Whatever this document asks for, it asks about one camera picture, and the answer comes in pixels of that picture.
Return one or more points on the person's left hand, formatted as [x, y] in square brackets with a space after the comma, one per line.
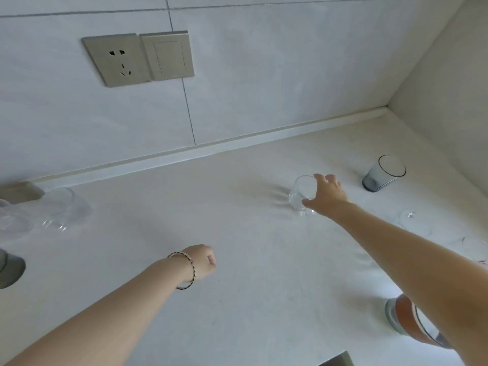
[204, 263]

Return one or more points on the person's right hand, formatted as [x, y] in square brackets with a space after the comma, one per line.
[329, 198]

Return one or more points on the clear glass mug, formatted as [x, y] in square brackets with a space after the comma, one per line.
[301, 194]
[13, 224]
[63, 213]

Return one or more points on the small grey glass tumbler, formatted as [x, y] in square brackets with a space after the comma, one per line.
[375, 181]

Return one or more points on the clear spouted glass cup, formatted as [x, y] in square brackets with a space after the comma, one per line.
[415, 224]

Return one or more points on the orange and grey ceramic cup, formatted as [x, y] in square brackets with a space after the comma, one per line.
[404, 316]

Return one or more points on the wide grey stepped glass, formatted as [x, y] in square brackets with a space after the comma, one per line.
[11, 270]

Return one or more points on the person's right forearm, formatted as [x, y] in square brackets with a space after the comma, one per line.
[419, 270]

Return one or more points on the person's left forearm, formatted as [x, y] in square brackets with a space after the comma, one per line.
[106, 327]

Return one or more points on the white backsplash strip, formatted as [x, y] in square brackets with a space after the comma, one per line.
[228, 142]

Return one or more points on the grey metal wall strip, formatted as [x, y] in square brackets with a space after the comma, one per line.
[19, 192]

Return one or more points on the beige wall switch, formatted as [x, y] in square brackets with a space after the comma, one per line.
[167, 57]

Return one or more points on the beige wall socket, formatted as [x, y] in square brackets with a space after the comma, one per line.
[114, 60]

